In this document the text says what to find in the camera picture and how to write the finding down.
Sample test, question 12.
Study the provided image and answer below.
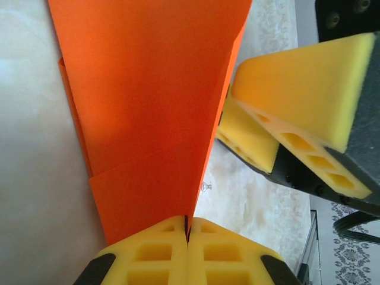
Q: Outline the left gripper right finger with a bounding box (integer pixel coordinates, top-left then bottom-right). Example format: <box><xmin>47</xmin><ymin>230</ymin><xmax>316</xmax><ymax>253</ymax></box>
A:
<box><xmin>186</xmin><ymin>217</ymin><xmax>300</xmax><ymax>285</ymax></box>

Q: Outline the thin black right gripper cable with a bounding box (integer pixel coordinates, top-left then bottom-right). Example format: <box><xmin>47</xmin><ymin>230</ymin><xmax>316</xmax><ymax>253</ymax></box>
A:
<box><xmin>332</xmin><ymin>215</ymin><xmax>380</xmax><ymax>245</ymax></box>

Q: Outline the orange square cloth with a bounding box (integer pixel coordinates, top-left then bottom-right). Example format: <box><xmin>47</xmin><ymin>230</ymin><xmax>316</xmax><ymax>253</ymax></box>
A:
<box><xmin>46</xmin><ymin>0</ymin><xmax>254</xmax><ymax>249</ymax></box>

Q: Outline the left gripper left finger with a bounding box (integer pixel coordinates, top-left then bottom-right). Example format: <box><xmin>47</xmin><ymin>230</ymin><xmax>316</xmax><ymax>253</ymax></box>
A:
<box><xmin>72</xmin><ymin>215</ymin><xmax>189</xmax><ymax>285</ymax></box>

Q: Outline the aluminium side rail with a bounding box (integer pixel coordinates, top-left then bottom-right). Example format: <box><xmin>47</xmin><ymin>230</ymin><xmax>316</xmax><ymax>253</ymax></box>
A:
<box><xmin>296</xmin><ymin>207</ymin><xmax>321</xmax><ymax>285</ymax></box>

